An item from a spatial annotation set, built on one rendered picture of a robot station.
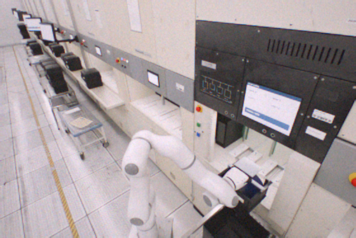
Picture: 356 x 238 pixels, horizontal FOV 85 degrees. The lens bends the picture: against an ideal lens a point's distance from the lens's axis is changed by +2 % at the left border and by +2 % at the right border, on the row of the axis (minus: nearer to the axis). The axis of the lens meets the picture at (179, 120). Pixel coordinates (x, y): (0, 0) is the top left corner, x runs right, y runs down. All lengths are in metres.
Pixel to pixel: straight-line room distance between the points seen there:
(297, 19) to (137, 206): 1.09
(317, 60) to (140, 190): 0.95
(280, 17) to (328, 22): 0.18
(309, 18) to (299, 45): 0.10
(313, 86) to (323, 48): 0.15
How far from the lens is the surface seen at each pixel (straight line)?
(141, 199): 1.06
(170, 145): 0.80
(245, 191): 1.33
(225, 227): 1.53
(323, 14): 0.96
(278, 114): 1.11
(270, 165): 1.79
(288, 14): 1.01
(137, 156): 0.81
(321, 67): 0.98
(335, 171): 1.14
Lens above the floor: 2.10
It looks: 33 degrees down
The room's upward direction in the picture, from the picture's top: 2 degrees counter-clockwise
